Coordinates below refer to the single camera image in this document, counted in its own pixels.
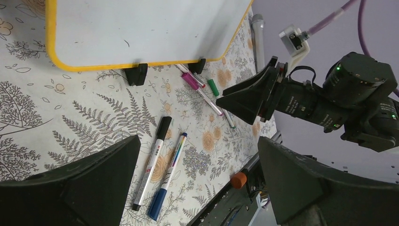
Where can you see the silver microphone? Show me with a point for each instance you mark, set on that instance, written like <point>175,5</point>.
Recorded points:
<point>257,24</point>

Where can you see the green cap marker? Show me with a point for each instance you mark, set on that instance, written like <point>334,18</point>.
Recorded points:
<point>216,93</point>

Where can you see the black whiteboard foot right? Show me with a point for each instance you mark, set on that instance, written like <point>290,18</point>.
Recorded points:
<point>197,67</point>

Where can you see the blue cap whiteboard marker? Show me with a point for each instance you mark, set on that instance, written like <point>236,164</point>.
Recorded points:
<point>159,197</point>

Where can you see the yellow framed whiteboard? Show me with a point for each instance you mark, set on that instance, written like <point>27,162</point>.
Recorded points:
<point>93,35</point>

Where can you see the red tip white marker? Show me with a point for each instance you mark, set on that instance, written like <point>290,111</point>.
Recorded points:
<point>185,69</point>

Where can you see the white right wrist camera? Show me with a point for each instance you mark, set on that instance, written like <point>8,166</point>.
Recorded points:
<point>296,44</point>

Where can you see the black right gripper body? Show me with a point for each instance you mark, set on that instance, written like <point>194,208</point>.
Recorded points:
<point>303,100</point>

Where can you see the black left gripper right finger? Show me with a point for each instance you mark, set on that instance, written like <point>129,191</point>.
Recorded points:
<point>305,192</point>

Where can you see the floral table mat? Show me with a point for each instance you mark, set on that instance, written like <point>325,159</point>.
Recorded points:
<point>49,118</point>

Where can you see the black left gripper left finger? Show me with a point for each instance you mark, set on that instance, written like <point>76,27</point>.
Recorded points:
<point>91,191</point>

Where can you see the black whiteboard foot left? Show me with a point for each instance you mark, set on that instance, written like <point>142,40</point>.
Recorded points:
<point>136,75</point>

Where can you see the orange brown cylinder block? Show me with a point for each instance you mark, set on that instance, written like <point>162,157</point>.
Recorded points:
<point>238,180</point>

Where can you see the magenta cap marker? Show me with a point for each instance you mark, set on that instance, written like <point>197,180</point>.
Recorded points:
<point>196,87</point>

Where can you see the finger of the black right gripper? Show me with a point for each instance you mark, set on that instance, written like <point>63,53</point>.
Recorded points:
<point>243,105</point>
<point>260,77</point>

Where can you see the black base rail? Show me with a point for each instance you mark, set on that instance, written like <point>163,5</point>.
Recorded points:
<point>236,207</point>

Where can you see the black whiteboard foot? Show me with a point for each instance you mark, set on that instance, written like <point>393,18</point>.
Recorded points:
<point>197,67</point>
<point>136,75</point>

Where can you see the black cap whiteboard marker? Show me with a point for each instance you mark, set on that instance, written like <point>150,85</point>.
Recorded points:
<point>160,137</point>

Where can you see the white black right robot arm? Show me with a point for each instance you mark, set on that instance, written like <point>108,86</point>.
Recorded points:
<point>355,96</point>

